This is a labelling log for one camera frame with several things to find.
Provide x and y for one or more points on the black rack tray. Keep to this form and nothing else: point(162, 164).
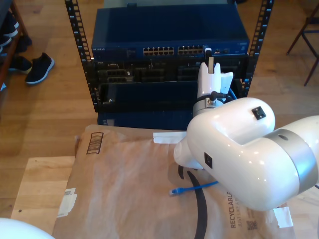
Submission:
point(162, 94)

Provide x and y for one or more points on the black rack server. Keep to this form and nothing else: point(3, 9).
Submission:
point(149, 64)

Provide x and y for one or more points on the dark metal chair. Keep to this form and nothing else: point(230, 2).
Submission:
point(302, 32)

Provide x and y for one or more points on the brown paper mailer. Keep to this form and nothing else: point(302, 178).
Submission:
point(112, 186)

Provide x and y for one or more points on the white label sticker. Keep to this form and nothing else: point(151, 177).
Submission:
point(67, 203)

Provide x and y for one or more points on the wooden shoe rack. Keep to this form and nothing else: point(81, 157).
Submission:
point(22, 25)

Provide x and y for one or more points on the blue network switch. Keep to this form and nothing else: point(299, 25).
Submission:
point(169, 27)

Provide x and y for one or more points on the black server rack frame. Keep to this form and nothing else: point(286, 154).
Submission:
point(77, 37)

